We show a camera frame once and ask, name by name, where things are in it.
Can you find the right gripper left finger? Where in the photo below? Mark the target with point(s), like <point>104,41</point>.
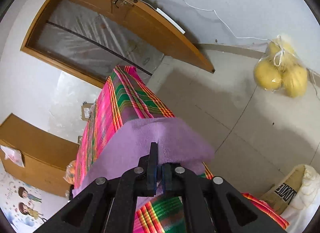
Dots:
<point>108,205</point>

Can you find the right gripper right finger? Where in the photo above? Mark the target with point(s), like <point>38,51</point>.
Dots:
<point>211,206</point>

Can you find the bag of oranges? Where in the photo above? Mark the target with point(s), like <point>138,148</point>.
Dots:
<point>69,176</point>

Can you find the brown paper bag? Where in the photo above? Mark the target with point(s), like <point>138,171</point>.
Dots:
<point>280,195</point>

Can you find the wooden wardrobe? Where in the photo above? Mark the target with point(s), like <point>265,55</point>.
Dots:
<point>44,155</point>

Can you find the cardboard box with label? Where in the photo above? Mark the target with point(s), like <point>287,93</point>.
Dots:
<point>86,109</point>

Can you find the white plastic bag on wardrobe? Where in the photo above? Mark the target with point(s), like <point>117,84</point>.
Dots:
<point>14,155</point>

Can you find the pink plaid bed cover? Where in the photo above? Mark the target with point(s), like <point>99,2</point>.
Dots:
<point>125,119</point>

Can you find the yellow plush toy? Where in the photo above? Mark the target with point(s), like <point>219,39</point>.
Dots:
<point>281,68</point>

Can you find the plastic covered doorway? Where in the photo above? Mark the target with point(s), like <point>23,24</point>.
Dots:
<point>93,43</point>

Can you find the wooden door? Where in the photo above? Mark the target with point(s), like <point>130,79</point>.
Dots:
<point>150,26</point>

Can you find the cartoon couple wall sticker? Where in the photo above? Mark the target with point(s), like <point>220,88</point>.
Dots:
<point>28,208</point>

